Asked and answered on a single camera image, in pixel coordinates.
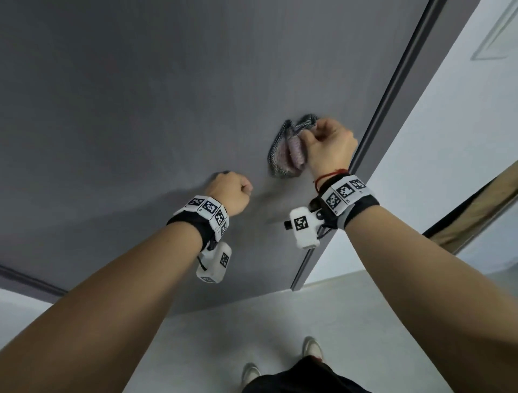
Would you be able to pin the person's left hand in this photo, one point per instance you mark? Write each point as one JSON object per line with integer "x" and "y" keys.
{"x": 228, "y": 192}

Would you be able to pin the person's right hand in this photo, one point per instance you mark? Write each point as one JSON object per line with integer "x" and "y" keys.
{"x": 332, "y": 147}

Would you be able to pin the grey cleaning cloth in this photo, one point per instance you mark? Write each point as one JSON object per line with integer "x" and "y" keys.
{"x": 283, "y": 154}

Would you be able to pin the grey door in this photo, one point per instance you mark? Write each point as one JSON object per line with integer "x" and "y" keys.
{"x": 121, "y": 121}

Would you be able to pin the person's right forearm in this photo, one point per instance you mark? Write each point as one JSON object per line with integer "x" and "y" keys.
{"x": 437, "y": 303}

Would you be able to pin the person's left forearm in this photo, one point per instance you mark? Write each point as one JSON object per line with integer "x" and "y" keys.
{"x": 101, "y": 316}

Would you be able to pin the black white marker wristband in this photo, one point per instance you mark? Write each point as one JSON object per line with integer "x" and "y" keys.
{"x": 348, "y": 198}
{"x": 200, "y": 220}

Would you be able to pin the black clothing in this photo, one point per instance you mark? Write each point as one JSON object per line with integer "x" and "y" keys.
{"x": 303, "y": 378}

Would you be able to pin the wooden table with black frame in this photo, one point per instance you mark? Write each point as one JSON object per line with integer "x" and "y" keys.
{"x": 473, "y": 218}

